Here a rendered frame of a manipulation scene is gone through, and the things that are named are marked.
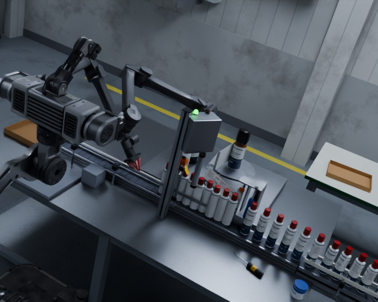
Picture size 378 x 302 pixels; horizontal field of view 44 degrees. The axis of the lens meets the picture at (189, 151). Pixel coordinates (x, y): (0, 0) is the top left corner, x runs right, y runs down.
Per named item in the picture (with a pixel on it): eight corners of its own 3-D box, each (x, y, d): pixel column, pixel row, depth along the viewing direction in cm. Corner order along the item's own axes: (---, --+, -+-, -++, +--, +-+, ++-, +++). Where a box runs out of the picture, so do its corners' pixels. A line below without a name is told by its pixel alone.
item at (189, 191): (191, 203, 268) (200, 174, 258) (188, 207, 264) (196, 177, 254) (183, 199, 270) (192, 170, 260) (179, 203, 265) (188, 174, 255)
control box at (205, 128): (213, 152, 241) (222, 120, 232) (185, 154, 232) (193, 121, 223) (203, 142, 248) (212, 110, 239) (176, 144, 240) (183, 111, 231)
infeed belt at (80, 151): (300, 262, 251) (303, 256, 249) (296, 271, 244) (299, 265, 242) (61, 142, 300) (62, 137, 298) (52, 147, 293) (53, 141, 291)
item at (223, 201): (223, 219, 262) (233, 189, 252) (219, 223, 258) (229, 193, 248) (215, 214, 263) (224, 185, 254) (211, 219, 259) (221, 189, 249)
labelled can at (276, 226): (275, 244, 252) (287, 215, 243) (272, 249, 248) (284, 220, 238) (266, 240, 254) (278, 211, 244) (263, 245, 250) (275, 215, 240)
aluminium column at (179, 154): (166, 216, 260) (194, 110, 228) (162, 220, 257) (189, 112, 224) (159, 213, 262) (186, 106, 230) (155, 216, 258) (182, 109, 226)
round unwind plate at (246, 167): (260, 168, 323) (261, 167, 322) (245, 187, 297) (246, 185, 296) (221, 150, 332) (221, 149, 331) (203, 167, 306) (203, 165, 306)
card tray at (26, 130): (68, 138, 308) (68, 132, 306) (39, 151, 287) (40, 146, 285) (33, 121, 317) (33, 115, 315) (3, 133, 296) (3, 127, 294)
